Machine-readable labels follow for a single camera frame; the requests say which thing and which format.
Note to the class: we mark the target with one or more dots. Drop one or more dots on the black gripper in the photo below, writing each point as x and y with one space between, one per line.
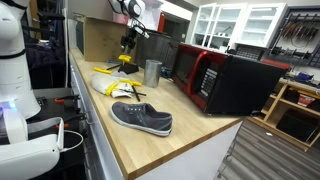
130 36

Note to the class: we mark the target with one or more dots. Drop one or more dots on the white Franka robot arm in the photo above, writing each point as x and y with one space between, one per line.
20 83

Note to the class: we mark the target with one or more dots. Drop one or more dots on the black wedge tool stand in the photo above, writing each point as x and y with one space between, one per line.
128 68

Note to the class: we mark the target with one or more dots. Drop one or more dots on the grey metal cylinder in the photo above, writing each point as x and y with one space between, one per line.
152 73

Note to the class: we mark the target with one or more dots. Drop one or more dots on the small blue object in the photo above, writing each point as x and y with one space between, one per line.
111 62

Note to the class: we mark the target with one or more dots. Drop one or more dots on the large cardboard box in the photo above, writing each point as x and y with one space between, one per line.
100 40

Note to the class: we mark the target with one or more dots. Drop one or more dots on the dark grey mesh panel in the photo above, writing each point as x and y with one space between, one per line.
156 46

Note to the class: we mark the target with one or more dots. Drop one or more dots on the tall red object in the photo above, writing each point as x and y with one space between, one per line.
161 22

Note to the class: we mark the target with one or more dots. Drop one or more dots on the white crumpled cloth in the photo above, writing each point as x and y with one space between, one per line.
100 83

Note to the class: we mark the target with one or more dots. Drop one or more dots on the grey canvas sneaker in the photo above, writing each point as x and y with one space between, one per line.
143 118

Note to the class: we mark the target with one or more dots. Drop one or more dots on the black clamp orange tip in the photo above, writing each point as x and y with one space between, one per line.
59 100
62 126

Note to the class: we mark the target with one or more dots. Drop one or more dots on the red and black microwave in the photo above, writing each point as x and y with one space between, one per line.
233 83

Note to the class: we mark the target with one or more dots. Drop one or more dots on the black parts drawer organizer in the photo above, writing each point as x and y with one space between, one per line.
250 52

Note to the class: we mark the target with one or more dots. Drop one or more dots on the white glass-door cabinet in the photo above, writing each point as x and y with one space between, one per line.
253 23

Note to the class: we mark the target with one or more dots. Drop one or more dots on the white drawer workbench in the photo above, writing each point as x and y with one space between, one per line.
200 160

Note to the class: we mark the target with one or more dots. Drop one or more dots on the wooden shelf bench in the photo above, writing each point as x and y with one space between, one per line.
276 100

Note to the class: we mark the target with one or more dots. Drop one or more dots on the black pegboard tool rack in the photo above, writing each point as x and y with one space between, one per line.
296 33

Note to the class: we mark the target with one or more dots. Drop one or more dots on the small blue tool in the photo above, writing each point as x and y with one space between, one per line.
304 77

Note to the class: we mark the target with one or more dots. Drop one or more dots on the red and white box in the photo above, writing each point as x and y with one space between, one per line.
306 100

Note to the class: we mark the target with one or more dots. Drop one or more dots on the black storage bin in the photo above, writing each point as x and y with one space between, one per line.
296 125

